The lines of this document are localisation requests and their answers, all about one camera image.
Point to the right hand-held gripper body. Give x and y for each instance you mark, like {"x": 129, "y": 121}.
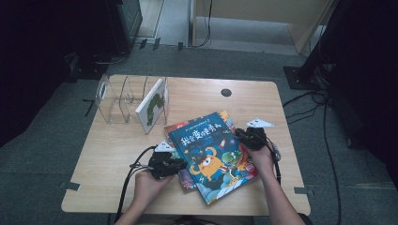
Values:
{"x": 258, "y": 137}

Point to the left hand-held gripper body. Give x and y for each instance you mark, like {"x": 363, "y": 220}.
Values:
{"x": 162, "y": 164}

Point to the colourful animal picture book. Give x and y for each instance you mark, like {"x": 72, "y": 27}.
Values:
{"x": 187, "y": 181}

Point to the blue monster picture book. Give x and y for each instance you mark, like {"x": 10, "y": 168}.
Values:
{"x": 216, "y": 159}

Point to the white caterpillar picture book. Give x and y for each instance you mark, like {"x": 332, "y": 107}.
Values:
{"x": 153, "y": 104}

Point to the clear acrylic book rack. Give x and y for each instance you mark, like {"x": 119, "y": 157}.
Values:
{"x": 125, "y": 100}

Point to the person's right hand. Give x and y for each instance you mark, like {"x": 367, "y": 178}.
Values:
{"x": 263, "y": 162}

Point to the person's left hand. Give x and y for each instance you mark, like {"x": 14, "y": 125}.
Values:
{"x": 150, "y": 187}

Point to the black round table grommet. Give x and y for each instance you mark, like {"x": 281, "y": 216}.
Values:
{"x": 226, "y": 92}

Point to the person's lap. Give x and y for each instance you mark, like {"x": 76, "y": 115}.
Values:
{"x": 200, "y": 220}

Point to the black floor tape strip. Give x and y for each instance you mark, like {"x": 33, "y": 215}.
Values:
{"x": 303, "y": 190}
{"x": 70, "y": 186}

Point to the black stand base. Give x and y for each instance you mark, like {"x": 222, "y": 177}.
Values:
{"x": 300, "y": 78}

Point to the small black floor tape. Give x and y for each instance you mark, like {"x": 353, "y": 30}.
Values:
{"x": 143, "y": 43}
{"x": 156, "y": 43}
{"x": 180, "y": 46}

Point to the beige wooden cabinet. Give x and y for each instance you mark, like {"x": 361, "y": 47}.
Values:
{"x": 250, "y": 9}

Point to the dark equipment cabinet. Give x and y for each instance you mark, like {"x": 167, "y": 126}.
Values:
{"x": 125, "y": 25}

